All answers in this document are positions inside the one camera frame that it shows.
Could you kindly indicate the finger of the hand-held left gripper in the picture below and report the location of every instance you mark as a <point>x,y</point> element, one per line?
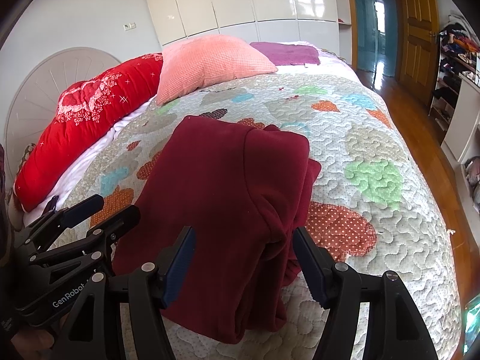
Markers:
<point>123,218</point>
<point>80,209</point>

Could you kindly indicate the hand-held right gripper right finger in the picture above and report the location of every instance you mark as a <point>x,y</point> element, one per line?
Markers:
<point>309,266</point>

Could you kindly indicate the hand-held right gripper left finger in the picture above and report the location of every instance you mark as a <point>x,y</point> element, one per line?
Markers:
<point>180,266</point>

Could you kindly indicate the maroon fleece garment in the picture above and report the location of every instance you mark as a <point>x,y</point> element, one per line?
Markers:
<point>225,195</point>

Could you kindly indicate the clothes rack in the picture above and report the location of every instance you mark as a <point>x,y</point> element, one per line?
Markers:
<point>453,56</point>

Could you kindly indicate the person's left hand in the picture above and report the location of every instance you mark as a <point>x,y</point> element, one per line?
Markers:
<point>32,345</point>

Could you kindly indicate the red floral quilt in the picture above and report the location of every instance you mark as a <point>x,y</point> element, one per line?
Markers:
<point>75,135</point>

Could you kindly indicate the brown patterned pillow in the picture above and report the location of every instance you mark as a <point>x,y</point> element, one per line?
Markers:
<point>26,155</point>

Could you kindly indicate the heart patterned quilted bedspread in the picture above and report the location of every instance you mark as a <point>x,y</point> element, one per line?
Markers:
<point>375,213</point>

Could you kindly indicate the round white headboard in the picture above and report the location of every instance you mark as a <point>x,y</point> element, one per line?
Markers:
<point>45,78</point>

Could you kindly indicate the pink ribbed pillow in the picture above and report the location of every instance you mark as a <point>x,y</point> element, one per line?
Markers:
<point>210,67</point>

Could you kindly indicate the white shelf unit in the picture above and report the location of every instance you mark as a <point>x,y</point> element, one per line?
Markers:
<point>461,120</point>

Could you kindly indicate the purple cloth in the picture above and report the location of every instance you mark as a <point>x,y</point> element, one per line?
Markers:
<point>288,53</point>

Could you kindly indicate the white glossy wardrobe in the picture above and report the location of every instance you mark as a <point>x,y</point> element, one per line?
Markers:
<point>232,0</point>

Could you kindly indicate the blue glass door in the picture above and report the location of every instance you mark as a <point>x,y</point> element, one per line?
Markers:
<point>365,26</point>

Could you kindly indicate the wooden door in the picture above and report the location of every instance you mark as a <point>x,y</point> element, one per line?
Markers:
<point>416,37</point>

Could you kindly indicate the wall socket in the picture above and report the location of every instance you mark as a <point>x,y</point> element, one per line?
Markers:
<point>129,26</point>

